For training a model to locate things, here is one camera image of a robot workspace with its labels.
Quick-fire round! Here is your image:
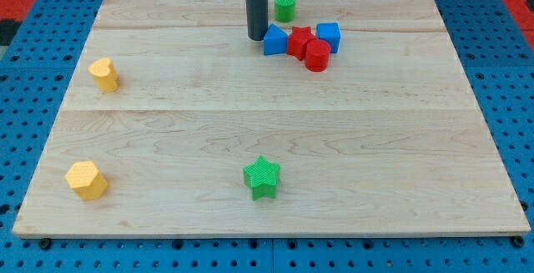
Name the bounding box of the yellow hexagon block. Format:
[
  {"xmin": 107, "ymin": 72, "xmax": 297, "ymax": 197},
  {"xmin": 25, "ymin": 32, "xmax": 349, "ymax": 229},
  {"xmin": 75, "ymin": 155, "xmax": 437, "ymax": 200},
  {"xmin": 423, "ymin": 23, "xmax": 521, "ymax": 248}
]
[{"xmin": 64, "ymin": 160, "xmax": 108, "ymax": 201}]

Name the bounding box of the red star block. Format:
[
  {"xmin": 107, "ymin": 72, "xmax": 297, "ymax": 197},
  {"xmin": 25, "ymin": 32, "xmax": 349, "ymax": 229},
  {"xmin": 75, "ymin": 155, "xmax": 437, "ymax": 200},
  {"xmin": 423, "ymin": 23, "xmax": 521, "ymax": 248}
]
[{"xmin": 286, "ymin": 26, "xmax": 316, "ymax": 61}]

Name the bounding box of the green star block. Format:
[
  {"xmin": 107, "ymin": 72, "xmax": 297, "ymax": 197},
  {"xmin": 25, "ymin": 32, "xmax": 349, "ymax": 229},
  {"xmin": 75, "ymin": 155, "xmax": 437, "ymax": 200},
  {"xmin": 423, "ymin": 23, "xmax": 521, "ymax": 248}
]
[{"xmin": 243, "ymin": 155, "xmax": 281, "ymax": 200}]

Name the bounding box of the light wooden board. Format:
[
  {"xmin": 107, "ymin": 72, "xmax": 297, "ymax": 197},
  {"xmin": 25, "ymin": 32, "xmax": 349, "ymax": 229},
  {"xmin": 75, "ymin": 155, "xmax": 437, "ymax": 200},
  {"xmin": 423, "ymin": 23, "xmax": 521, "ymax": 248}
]
[{"xmin": 13, "ymin": 0, "xmax": 531, "ymax": 239}]

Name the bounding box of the blue triangle block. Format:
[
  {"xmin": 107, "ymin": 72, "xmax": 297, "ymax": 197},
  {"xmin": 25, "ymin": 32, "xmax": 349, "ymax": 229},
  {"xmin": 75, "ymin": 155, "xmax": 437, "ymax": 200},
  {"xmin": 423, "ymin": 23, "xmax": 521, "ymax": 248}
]
[{"xmin": 263, "ymin": 24, "xmax": 288, "ymax": 56}]

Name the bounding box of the green cylinder block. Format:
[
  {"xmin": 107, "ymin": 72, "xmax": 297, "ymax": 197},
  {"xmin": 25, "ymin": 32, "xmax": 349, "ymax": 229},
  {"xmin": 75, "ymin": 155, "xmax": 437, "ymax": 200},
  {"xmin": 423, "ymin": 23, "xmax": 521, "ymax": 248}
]
[{"xmin": 274, "ymin": 0, "xmax": 296, "ymax": 23}]

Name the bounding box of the red cylinder block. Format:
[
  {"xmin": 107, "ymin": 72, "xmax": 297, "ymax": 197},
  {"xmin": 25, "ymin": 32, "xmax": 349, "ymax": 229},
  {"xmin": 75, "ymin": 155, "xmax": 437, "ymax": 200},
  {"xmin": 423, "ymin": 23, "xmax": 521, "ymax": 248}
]
[{"xmin": 305, "ymin": 39, "xmax": 330, "ymax": 72}]

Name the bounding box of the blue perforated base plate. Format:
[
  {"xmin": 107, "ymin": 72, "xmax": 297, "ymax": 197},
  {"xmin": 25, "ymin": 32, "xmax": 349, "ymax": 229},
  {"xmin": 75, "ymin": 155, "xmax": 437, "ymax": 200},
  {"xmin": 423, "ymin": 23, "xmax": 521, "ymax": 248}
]
[{"xmin": 1, "ymin": 0, "xmax": 533, "ymax": 272}]

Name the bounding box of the blue cube block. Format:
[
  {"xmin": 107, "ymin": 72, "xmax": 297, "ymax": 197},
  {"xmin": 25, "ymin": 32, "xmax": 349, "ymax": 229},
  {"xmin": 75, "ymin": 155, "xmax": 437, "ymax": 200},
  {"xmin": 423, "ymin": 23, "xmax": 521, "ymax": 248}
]
[{"xmin": 316, "ymin": 23, "xmax": 341, "ymax": 53}]

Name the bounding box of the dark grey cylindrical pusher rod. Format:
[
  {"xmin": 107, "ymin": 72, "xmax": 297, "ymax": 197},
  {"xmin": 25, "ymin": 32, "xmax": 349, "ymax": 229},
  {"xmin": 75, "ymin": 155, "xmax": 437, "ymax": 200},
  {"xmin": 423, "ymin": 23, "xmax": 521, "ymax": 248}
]
[{"xmin": 245, "ymin": 0, "xmax": 269, "ymax": 41}]

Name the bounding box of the yellow heart block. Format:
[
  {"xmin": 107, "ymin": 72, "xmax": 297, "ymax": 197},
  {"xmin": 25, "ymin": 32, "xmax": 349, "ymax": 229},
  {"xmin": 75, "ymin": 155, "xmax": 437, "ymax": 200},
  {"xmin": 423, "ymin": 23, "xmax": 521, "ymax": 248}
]
[{"xmin": 88, "ymin": 58, "xmax": 118, "ymax": 93}]

